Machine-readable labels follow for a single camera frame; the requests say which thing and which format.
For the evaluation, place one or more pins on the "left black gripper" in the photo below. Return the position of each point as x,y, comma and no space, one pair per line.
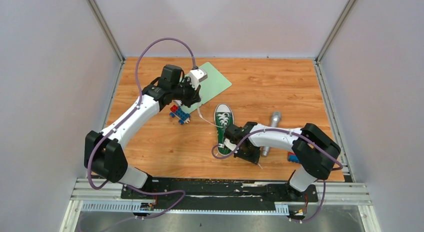
194,97

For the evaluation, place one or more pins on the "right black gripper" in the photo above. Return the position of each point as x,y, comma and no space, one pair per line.
254,159

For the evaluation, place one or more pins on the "green canvas sneaker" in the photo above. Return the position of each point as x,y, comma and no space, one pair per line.
223,117

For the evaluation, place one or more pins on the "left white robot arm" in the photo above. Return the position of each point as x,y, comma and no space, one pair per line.
104,151

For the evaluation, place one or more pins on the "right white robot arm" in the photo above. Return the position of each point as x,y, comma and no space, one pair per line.
317,153

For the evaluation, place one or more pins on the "blue red toy car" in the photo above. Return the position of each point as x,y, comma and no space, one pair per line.
179,114

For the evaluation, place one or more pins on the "light green cutting mat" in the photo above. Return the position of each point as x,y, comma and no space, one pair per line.
214,85

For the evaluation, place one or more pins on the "yellow red blue block stack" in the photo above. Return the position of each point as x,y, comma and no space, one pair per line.
291,157

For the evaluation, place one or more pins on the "silver microphone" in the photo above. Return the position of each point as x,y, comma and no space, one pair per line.
274,122

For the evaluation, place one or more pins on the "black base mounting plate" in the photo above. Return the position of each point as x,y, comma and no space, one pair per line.
221,195

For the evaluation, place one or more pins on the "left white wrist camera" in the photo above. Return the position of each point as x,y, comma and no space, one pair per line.
196,76

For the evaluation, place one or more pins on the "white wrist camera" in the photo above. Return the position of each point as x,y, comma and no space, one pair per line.
196,76
226,144

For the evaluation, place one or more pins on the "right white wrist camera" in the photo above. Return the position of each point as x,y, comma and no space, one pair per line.
226,144

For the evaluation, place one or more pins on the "aluminium frame rail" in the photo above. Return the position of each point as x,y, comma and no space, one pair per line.
108,199

